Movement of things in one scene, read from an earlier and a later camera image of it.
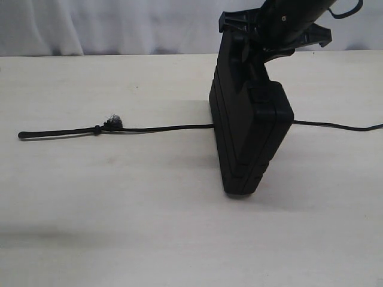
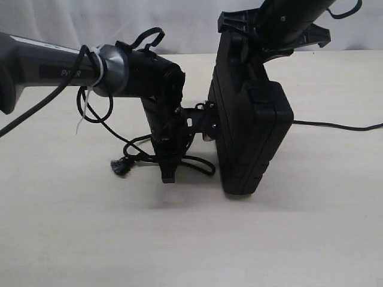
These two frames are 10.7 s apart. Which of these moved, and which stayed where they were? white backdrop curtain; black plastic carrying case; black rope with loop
Moved: black rope with loop
Stayed: black plastic carrying case; white backdrop curtain
